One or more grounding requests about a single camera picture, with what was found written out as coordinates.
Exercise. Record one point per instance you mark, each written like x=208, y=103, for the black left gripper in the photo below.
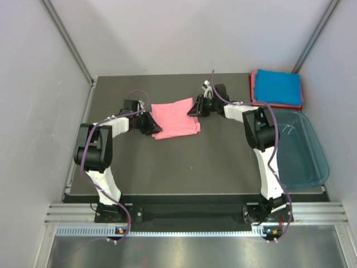
x=151, y=127

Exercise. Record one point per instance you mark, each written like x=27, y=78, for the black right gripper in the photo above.
x=198, y=109

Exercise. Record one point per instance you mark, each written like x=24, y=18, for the pink t-shirt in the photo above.
x=173, y=119

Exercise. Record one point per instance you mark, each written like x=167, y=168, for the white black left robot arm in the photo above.
x=94, y=154

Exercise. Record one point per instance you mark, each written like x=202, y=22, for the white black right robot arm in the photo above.
x=262, y=135

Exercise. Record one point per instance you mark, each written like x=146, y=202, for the folded blue t-shirt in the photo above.
x=279, y=86

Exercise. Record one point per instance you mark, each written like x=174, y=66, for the folded dark red t-shirt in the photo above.
x=274, y=105

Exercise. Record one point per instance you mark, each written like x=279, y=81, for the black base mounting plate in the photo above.
x=234, y=212

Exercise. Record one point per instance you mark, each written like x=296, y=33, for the teal transparent plastic bin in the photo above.
x=301, y=161

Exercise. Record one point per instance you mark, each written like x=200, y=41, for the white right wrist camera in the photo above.
x=208, y=90

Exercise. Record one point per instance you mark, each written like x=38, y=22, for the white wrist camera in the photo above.
x=208, y=90
x=142, y=106

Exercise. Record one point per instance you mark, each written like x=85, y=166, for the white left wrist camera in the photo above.
x=142, y=106

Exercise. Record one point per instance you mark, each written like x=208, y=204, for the aluminium frame rail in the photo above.
x=304, y=213

